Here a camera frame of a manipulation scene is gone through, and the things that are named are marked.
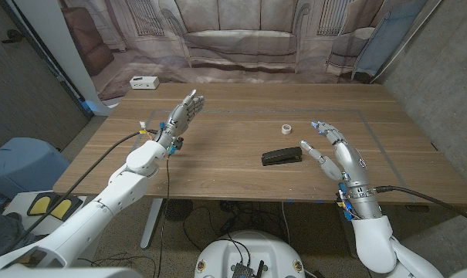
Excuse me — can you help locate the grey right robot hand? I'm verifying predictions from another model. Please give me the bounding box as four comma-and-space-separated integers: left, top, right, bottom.
299, 120, 372, 191

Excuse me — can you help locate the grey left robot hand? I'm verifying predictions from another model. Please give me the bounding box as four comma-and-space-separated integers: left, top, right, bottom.
155, 89, 206, 150

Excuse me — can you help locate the black rectangular case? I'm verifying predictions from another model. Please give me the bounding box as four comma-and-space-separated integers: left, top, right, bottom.
261, 146, 303, 167

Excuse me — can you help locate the white power box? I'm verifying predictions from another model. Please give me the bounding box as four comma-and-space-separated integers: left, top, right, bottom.
129, 76, 161, 90

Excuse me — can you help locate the grey table leg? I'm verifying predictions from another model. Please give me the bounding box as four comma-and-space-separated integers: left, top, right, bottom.
335, 202, 361, 259

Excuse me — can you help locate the round black floor fan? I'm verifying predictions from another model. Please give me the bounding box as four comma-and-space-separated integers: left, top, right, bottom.
163, 198, 194, 223

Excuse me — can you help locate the printed sofa room backdrop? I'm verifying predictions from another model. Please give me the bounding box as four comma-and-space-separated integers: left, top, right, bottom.
57, 0, 429, 103

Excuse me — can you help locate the white table leg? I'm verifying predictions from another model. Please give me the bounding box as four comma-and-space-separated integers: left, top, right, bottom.
140, 198, 164, 250

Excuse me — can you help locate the white robot torso base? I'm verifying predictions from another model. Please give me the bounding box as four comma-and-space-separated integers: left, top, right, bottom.
194, 230, 306, 278

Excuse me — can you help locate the blue grey leaning panel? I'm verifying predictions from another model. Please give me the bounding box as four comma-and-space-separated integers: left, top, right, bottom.
350, 0, 427, 82

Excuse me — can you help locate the white pillar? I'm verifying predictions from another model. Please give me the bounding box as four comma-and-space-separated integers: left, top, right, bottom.
12, 0, 114, 117

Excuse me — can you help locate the black electronics module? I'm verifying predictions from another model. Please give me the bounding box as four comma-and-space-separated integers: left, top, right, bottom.
232, 260, 266, 278

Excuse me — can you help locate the yellow and black foot pedal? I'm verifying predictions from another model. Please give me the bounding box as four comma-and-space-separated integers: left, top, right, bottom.
26, 192, 83, 222

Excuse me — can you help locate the blue chair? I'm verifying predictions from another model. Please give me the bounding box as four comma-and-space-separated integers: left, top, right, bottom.
0, 137, 71, 202

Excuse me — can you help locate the white floor mat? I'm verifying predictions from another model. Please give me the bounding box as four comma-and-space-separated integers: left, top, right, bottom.
1, 189, 103, 237

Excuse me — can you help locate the person in grey trousers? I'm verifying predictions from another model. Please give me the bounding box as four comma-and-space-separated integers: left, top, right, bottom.
0, 200, 37, 263

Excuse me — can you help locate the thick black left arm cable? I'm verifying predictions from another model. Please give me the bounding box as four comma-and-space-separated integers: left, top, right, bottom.
8, 129, 159, 248

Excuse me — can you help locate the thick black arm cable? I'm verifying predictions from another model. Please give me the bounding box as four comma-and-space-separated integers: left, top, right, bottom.
374, 185, 467, 228
8, 129, 159, 248

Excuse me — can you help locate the thin black hanging cable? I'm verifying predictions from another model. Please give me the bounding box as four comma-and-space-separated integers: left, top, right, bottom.
157, 154, 171, 278

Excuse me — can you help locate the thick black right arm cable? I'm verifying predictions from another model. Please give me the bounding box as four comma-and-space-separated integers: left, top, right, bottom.
374, 185, 467, 228

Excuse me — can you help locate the black floor cable with adapter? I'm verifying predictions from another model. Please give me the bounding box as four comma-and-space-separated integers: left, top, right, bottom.
182, 200, 288, 252

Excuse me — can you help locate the black door handle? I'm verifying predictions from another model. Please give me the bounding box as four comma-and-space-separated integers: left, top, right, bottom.
1, 29, 25, 44

